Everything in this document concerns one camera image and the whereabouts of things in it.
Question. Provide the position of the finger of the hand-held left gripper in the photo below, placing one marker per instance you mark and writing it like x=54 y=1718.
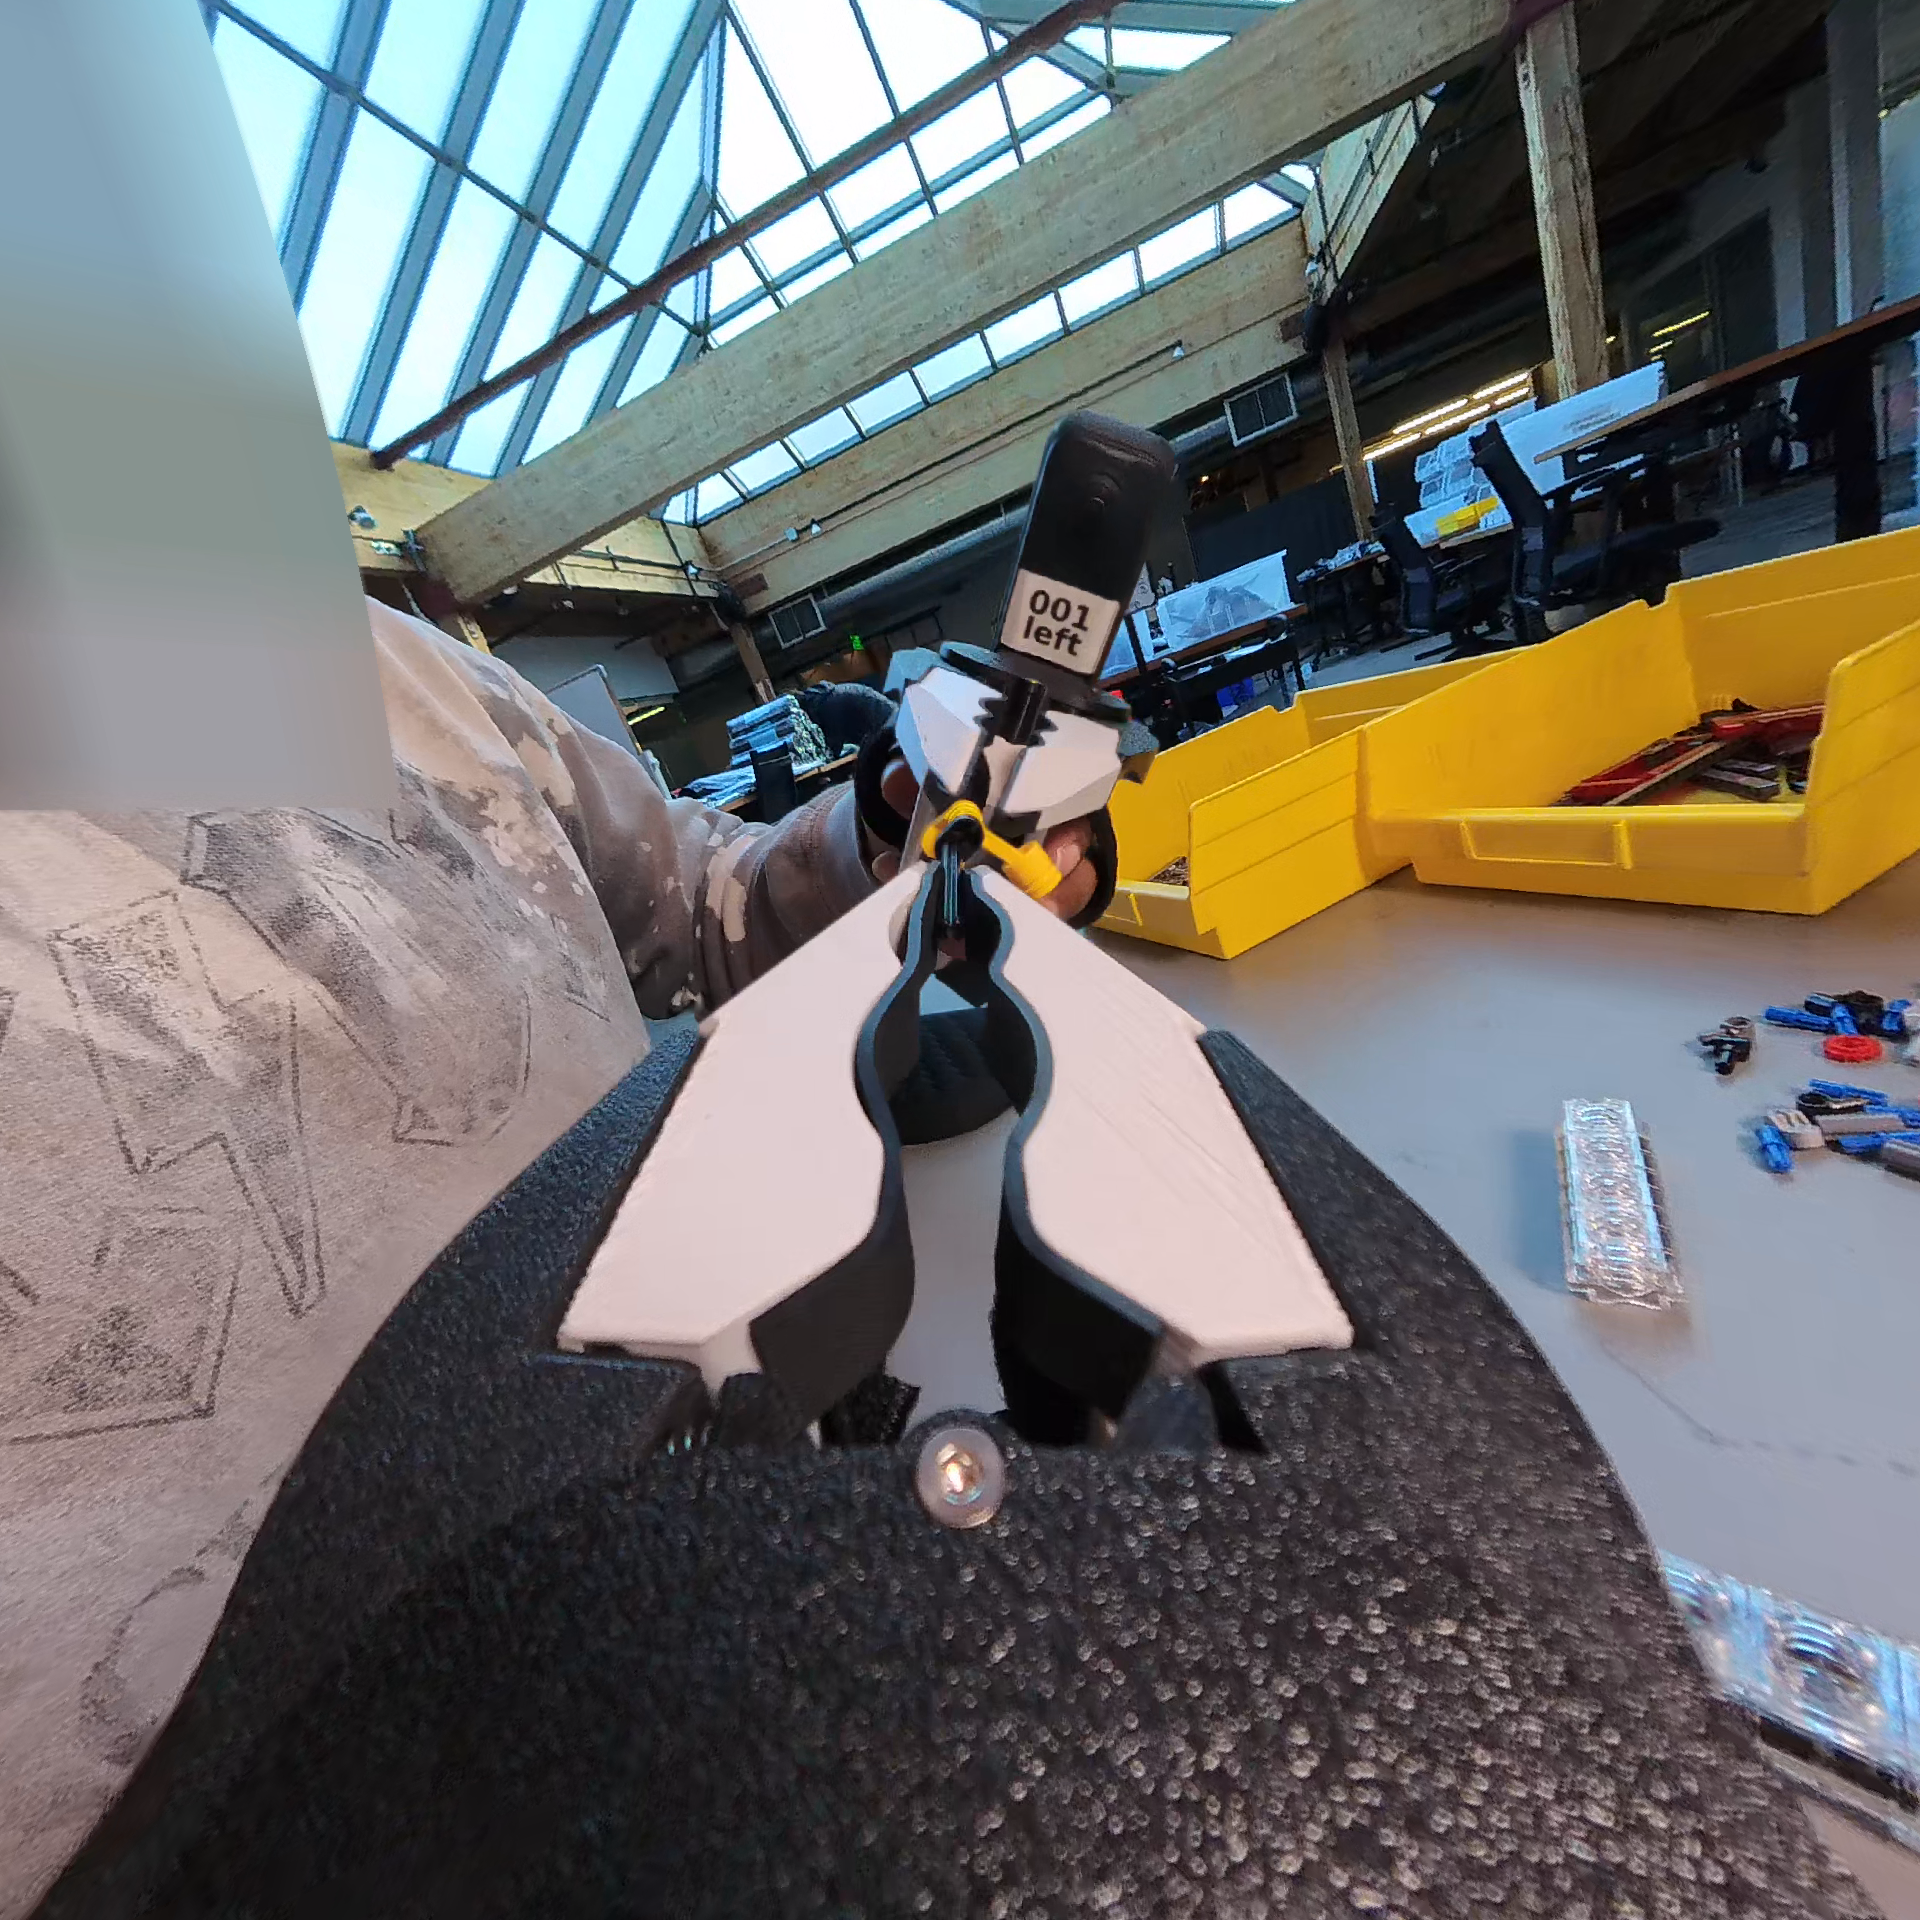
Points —
x=940 y=741
x=1070 y=779

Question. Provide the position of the light wooden post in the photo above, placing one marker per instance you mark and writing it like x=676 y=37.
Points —
x=1558 y=194

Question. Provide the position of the pile of small building parts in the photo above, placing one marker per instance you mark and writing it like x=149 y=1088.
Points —
x=1836 y=1118

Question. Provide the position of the person's left forearm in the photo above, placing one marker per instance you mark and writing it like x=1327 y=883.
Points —
x=750 y=887

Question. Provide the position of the red and black parts heap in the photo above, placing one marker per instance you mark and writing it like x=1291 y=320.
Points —
x=1665 y=766

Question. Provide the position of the black office chair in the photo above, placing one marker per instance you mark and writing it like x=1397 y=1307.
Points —
x=1425 y=585
x=1528 y=511

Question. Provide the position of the yellow plastic storage bin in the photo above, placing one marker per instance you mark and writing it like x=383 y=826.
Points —
x=1273 y=840
x=1574 y=855

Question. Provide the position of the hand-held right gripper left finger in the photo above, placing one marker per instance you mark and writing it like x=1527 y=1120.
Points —
x=737 y=1187

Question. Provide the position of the clear studded building brick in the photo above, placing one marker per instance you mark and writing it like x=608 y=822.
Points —
x=1617 y=1198
x=1817 y=1665

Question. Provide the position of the wooden top table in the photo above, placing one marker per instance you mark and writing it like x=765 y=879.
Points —
x=1770 y=361

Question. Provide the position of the person's left hand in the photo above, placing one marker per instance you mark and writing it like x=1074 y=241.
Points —
x=1072 y=876

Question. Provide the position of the grey desk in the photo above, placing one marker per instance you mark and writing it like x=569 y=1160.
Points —
x=1425 y=1048

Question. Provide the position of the yellow assembly with black axle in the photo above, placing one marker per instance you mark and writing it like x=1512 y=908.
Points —
x=960 y=822

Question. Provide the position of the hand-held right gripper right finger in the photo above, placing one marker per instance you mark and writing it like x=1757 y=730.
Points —
x=1169 y=1187

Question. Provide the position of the white air vent grille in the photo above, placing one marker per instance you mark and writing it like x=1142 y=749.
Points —
x=1261 y=408

